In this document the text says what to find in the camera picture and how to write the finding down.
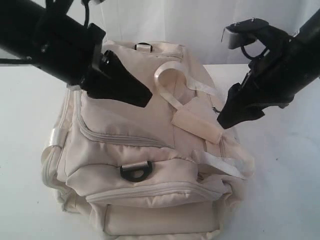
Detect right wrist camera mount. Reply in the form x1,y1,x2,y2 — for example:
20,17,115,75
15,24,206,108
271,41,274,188
221,17,269,60

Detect cream fabric duffel bag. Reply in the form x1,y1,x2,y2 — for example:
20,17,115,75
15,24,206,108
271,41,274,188
41,41,255,240

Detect white backdrop curtain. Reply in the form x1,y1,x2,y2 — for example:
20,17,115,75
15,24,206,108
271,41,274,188
0,0,320,68

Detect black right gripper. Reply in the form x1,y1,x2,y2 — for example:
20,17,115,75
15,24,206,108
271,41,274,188
217,25,308,130

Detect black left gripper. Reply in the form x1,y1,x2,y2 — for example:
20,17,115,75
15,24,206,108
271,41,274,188
37,14,153,108

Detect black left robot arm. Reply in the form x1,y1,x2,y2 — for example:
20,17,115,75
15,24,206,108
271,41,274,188
0,0,153,108

